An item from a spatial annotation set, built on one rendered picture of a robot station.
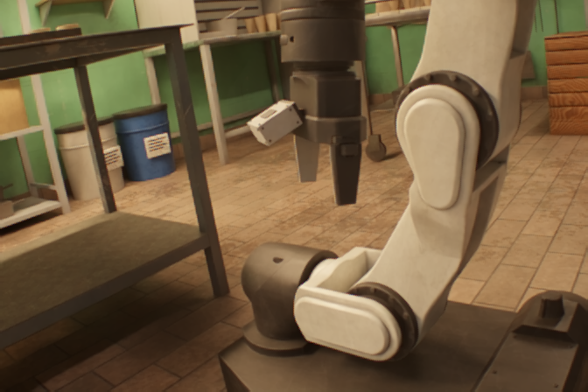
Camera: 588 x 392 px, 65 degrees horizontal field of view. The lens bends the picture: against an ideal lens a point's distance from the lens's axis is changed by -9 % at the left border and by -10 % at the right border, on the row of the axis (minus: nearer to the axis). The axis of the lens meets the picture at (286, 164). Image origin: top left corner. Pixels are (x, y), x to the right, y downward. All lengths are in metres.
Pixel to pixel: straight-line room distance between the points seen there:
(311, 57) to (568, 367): 0.64
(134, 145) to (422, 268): 2.99
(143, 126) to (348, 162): 3.10
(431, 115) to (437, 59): 0.08
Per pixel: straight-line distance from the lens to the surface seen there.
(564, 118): 3.38
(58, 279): 1.49
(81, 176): 3.39
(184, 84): 1.49
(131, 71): 4.04
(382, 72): 5.61
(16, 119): 3.17
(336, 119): 0.48
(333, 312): 0.83
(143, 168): 3.60
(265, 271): 0.96
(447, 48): 0.65
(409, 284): 0.78
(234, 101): 4.71
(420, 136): 0.64
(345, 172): 0.49
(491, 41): 0.63
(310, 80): 0.50
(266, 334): 1.02
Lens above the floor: 0.72
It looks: 13 degrees down
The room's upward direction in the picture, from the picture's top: 9 degrees counter-clockwise
